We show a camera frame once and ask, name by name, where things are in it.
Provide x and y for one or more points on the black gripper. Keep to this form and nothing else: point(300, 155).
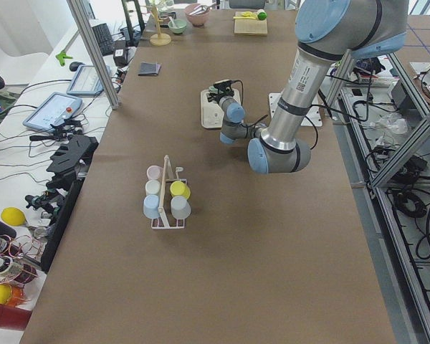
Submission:
point(215, 96)

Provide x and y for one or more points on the cream rabbit tray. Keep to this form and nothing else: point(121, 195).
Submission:
point(209, 114)

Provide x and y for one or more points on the green cup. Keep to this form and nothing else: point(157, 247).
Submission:
point(212, 89)

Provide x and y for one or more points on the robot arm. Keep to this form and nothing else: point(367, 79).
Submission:
point(325, 31)

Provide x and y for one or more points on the wooden cup tree stand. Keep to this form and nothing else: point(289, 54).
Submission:
point(158, 39)

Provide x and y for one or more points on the pink cup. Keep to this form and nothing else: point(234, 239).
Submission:
point(154, 172)

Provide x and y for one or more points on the yellow cup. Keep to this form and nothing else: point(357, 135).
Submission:
point(180, 188)

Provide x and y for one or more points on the cream white cup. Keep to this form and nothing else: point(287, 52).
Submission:
point(152, 187)

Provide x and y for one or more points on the grey blue cup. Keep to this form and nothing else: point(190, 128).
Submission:
point(180, 208)

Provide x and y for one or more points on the light blue cup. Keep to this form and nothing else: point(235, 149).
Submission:
point(150, 206)

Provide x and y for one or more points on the wooden cutting board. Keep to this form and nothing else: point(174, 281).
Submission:
point(246, 26)

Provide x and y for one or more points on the green bowl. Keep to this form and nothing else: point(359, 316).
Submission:
point(177, 26)

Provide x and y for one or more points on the pink bowl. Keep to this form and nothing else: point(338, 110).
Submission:
point(196, 20)

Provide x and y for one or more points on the green lime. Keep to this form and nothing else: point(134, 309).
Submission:
point(261, 15)

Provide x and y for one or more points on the grey folded cloth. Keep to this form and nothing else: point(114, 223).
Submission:
point(149, 69)

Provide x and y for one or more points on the metal ice scoop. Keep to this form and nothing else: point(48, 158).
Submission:
point(201, 9)

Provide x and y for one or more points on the black keyboard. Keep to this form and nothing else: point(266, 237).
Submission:
point(103, 38)

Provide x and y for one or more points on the teach pendant tablet far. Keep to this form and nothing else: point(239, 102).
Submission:
point(85, 82)

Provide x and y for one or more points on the teach pendant tablet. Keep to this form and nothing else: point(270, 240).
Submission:
point(85, 82)
point(57, 108)

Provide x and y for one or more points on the teach pendant tablet near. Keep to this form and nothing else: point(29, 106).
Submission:
point(57, 108)

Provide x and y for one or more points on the yellow lemon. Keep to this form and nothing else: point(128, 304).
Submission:
point(13, 216)

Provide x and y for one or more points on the white wire cup rack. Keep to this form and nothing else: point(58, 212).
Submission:
point(169, 175)

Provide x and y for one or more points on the aluminium frame post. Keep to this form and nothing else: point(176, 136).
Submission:
point(79, 15)

